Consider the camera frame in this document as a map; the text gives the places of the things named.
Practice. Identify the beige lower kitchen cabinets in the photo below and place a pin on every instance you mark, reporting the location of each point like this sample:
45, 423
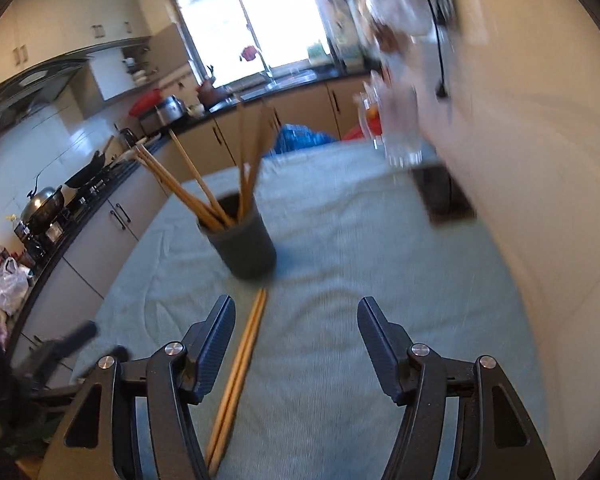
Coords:
109, 221

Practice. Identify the silver rice cooker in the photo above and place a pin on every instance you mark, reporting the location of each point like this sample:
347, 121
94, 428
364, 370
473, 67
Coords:
169, 110

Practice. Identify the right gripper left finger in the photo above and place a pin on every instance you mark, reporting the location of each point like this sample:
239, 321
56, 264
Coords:
97, 438

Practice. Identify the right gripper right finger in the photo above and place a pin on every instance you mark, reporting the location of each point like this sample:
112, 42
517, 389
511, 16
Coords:
495, 437

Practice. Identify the black wok pan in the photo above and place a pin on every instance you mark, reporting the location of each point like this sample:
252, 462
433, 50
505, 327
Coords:
88, 172

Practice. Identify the upper wall cabinets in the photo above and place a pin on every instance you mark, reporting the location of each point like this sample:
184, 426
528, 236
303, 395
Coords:
34, 31

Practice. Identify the teal towel table cover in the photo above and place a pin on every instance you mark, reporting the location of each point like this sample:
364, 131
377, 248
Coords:
345, 225

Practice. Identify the range hood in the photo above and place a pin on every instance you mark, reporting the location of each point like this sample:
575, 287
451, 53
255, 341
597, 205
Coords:
35, 88

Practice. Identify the dark red pot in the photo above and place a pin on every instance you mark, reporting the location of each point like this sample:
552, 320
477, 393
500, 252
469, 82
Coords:
208, 96

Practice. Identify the white plastic bag on counter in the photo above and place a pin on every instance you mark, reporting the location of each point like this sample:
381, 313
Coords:
14, 286

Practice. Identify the clear glass cup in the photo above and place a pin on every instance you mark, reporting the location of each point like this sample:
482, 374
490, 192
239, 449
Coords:
399, 122

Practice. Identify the dark phone on table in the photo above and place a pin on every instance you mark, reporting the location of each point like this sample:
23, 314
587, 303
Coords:
443, 198

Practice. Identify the red basin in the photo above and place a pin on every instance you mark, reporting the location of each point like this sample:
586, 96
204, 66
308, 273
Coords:
145, 102

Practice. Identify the dark chopstick in cup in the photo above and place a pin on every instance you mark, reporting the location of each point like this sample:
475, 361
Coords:
242, 157
262, 144

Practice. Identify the kitchen faucet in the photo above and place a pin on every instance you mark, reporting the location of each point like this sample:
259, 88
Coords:
267, 70

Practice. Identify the blue plastic bag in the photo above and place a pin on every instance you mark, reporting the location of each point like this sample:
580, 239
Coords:
293, 138

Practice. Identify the red stool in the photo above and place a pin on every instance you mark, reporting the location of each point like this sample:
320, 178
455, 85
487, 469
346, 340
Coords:
368, 127

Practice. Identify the steel pot with lid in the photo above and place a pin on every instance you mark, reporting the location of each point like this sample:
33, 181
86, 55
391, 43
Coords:
43, 208

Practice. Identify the black chopstick holder cup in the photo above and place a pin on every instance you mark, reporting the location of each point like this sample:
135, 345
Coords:
246, 248

